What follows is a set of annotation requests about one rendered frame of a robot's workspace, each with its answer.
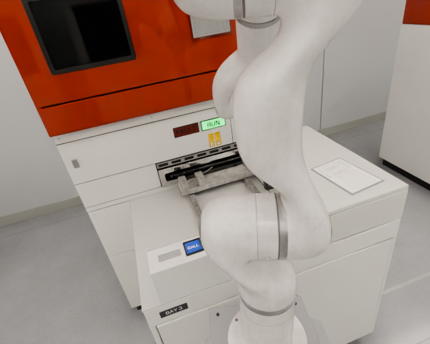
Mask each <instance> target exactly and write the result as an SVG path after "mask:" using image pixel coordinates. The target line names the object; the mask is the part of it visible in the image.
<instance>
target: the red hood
mask: <svg viewBox="0 0 430 344"><path fill-rule="evenodd" d="M0 32H1V35H2V36H3V39H4V41H5V43H6V45H7V47H8V50H9V52H10V54H11V56H12V58H13V60H14V63H15V64H16V67H17V68H18V71H19V73H20V75H21V77H22V79H23V82H24V84H25V86H26V88H27V90H28V92H29V95H30V96H31V99H32V100H33V103H34V105H35V107H36V109H37V111H38V114H39V116H40V118H41V120H42V122H43V124H44V127H45V128H46V131H47V133H48V135H49V137H55V136H59V135H62V134H67V133H71V132H76V131H79V130H85V129H88V128H94V127H97V126H102V125H106V124H111V123H115V122H118V121H123V120H127V119H132V118H135V117H140V116H144V115H149V114H152V113H158V112H161V111H167V110H170V109H175V108H179V107H182V106H188V105H191V104H196V103H200V102H205V101H208V100H213V95H212V85H213V81H214V77H215V75H216V72H217V70H218V69H219V67H220V66H221V65H222V63H223V62H224V61H225V60H226V59H227V58H228V57H229V56H230V55H231V54H233V53H234V52H235V51H236V50H237V49H238V45H237V35H236V25H235V19H234V20H202V19H199V18H195V17H192V16H190V15H188V14H186V13H184V12H183V11H181V10H180V9H179V8H178V6H177V5H176V4H175V2H174V0H0Z"/></svg>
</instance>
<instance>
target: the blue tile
mask: <svg viewBox="0 0 430 344"><path fill-rule="evenodd" d="M184 245H185V247H186V251H187V253H192V252H195V251H197V250H201V249H202V247H201V244H200V242H199V240H195V241H192V242H189V243H186V244H184Z"/></svg>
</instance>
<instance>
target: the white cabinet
mask: <svg viewBox="0 0 430 344"><path fill-rule="evenodd" d="M400 222H401V219H400V218H397V219H394V220H392V221H389V222H387V223H384V224H381V225H378V226H375V227H372V228H370V229H367V230H364V231H361V232H359V233H355V234H353V235H350V236H347V237H345V238H342V239H340V240H337V241H334V242H331V243H330V244H329V246H328V248H327V249H326V250H325V251H324V252H323V253H322V254H320V255H318V256H317V257H314V258H311V259H303V260H288V261H289V262H290V263H291V265H292V266H293V268H294V270H295V272H296V280H297V286H296V296H301V298H302V301H303V303H304V305H305V308H306V311H307V313H308V315H309V316H311V317H313V318H315V319H317V320H319V321H320V322H321V323H322V325H323V327H324V330H325V332H326V334H327V337H328V339H329V342H330V344H347V343H349V342H352V341H354V340H356V339H359V338H360V337H362V336H365V335H367V334H370V333H372V332H373V330H374V327H375V322H376V319H377V314H378V310H379V305H380V302H381V299H382V294H383V290H384V285H385V282H386V277H387V274H388V269H389V266H390V261H391V257H392V252H393V249H394V246H395V241H396V238H397V233H398V230H399V225H400ZM238 302H240V299H239V289H238V282H237V281H235V280H234V279H233V280H231V281H228V282H226V283H223V284H220V285H217V286H215V287H211V288H209V289H206V290H203V291H200V292H198V293H194V294H192V295H190V296H186V297H185V298H181V299H179V300H176V301H173V302H170V303H168V304H164V305H162V306H159V307H156V308H154V309H151V310H148V311H145V312H143V314H144V316H145V318H146V320H147V322H148V325H149V327H150V330H151V331H152V334H153V336H154V338H155V341H156V343H157V344H205V341H206V340H207V339H208V338H209V336H210V335H211V330H210V314H209V309H210V308H216V307H221V306H230V305H235V304H238Z"/></svg>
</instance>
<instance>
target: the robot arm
mask: <svg viewBox="0 0 430 344"><path fill-rule="evenodd" d="M174 2H175V4H176V5H177V6H178V8H179V9H180V10H181V11H183V12H184V13H186V14H188V15H190V16H192V17H195V18H199V19H202V20H234V19H235V25H236V35H237V45H238V49H237V50H236V51H235V52H234V53H233V54H231V55H230V56H229V57H228V58H227V59H226V60H225V61H224V62H223V63H222V65H221V66H220V67H219V69H218V70H217V72H216V75H215V77H214V81H213V85H212V95H213V100H214V107H215V110H216V114H217V115H218V116H219V117H220V118H221V119H233V123H234V131H235V140H236V144H237V148H238V151H239V154H240V157H241V158H242V160H243V162H244V164H245V165H246V166H247V168H248V169H249V170H250V171H251V172H252V173H253V174H254V175H255V176H257V177H258V178H259V179H261V180H263V186H264V188H265V189H266V190H271V189H274V188H275V189H276V190H278V191H279V192H275V193H273V192H271V193H246V194H231V195H222V196H219V197H215V198H213V199H212V200H210V201H209V202H208V203H207V204H206V205H205V207H204V208H203V210H202V213H201V214H200V217H199V218H200V219H199V236H200V237H199V239H200V241H201V244H202V246H203V248H204V251H205V252H206V253H207V255H208V257H209V258H210V259H211V260H212V261H213V262H214V263H215V264H216V265H217V266H218V267H219V268H220V269H221V270H222V271H223V272H225V273H226V274H228V275H229V276H230V277H231V278H233V279H234V280H235V281H237V282H238V289H239V299H240V311H239V312H238V313H237V314H236V315H235V317H234V318H233V320H232V321H231V324H230V327H229V331H228V344H307V339H306V333H305V331H304V328H303V327H302V324H301V323H300V321H299V320H298V319H297V317H296V316H295V315H294V313H295V304H296V286H297V280H296V272H295V270H294V268H293V266H292V265H291V263H290V262H289V261H288V260H303V259H311V258H314V257H317V256H318V255H320V254H322V253H323V252H324V251H325V250H326V249H327V248H328V246H329V244H330V241H331V238H332V224H331V220H330V219H331V218H330V215H329V213H328V211H327V208H326V206H325V204H324V202H323V200H322V198H321V196H320V195H319V193H318V191H317V189H316V187H315V186H314V184H313V182H312V180H311V178H310V176H309V173H308V171H307V168H306V164H305V161H304V155H303V149H302V127H303V115H304V97H305V90H306V82H307V79H308V77H309V74H310V71H311V69H312V67H313V65H314V63H315V62H316V61H317V59H318V57H319V56H320V55H321V53H322V52H323V51H324V49H325V48H326V47H327V45H328V44H329V43H330V42H331V40H332V39H333V38H334V37H335V35H336V34H337V33H338V32H339V31H340V30H341V29H342V28H343V26H344V25H345V24H346V23H347V22H348V20H349V19H350V18H351V17H352V16H353V15H354V13H355V11H356V10H357V9H358V7H359V5H360V3H361V2H362V0H174Z"/></svg>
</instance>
